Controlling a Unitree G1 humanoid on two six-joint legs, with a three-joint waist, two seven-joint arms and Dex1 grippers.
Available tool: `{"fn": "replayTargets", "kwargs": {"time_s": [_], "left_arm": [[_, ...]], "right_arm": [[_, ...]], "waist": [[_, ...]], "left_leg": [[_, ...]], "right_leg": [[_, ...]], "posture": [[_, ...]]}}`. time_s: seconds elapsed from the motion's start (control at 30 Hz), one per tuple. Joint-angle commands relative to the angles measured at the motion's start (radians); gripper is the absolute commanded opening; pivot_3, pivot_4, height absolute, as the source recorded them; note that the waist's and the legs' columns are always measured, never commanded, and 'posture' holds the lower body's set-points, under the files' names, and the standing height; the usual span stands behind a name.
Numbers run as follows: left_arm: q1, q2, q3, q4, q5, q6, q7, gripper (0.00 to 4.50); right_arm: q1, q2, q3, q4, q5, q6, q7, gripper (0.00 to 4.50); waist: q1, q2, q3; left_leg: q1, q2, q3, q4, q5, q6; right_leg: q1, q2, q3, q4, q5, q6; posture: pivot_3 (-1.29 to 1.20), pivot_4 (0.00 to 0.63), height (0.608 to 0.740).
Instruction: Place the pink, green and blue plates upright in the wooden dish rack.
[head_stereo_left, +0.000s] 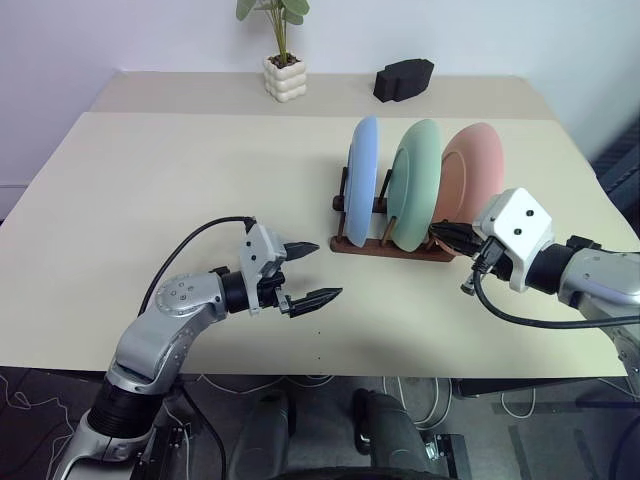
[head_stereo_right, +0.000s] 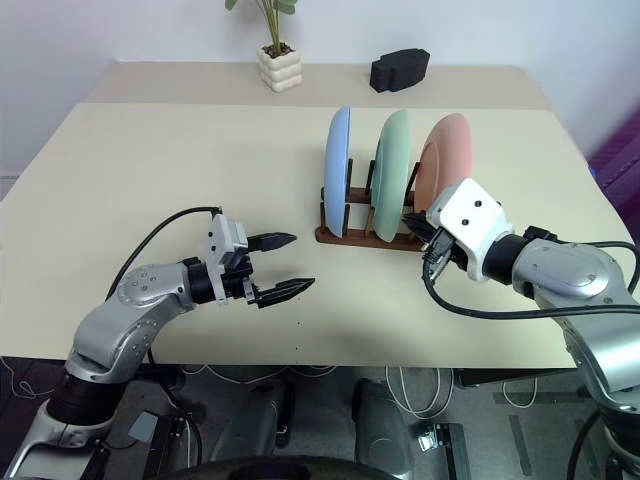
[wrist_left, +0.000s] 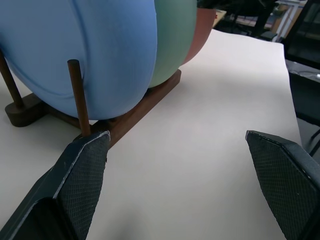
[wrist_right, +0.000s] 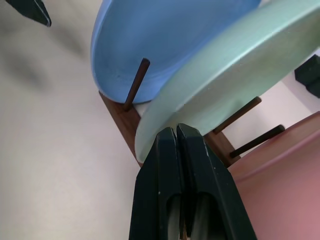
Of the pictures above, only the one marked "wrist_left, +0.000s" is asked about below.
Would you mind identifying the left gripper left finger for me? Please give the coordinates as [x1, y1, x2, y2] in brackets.
[0, 130, 112, 240]

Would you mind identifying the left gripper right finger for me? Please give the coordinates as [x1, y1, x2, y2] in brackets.
[245, 129, 320, 240]

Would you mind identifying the blue plate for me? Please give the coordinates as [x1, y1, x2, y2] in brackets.
[0, 0, 159, 121]

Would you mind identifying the green plate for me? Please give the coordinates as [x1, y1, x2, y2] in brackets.
[147, 0, 199, 89]

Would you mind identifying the pink red plate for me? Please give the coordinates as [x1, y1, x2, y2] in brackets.
[183, 7, 217, 66]

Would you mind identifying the brown wooden dish rack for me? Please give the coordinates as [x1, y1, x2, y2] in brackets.
[0, 48, 182, 149]

